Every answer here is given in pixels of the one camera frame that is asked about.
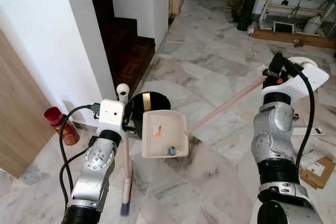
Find beige long-handled dustpan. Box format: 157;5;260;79
142;55;319;159

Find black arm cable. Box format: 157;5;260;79
57;103;100;209
281;56;316;178

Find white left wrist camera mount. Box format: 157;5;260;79
97;99;125;133

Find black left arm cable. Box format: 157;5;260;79
57;103;100;209

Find white framed screen device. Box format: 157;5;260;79
273;21;296;34

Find beige broom purple bristles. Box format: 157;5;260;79
117;83;133;217

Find round black disc gold stripe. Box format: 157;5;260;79
129;92;172;138

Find red capped spray can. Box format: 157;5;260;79
44;107;81;146

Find white paper card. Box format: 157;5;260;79
293;126;327;137

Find white plastic jug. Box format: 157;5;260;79
304;14;322;35

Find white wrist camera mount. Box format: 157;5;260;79
288;61;330;102
97;99;125;133

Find light wooden door panel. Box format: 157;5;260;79
0;29;54;178

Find flattened cardboard box white label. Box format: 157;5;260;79
299;156;336;189

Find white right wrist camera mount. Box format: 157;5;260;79
288;61;330;102

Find dark wooden staircase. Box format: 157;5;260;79
92;0;156;94

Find black tall bag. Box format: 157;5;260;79
237;0;264;31

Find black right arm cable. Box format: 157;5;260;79
281;56;316;178

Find long wooden plank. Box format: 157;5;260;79
252;28;336;49

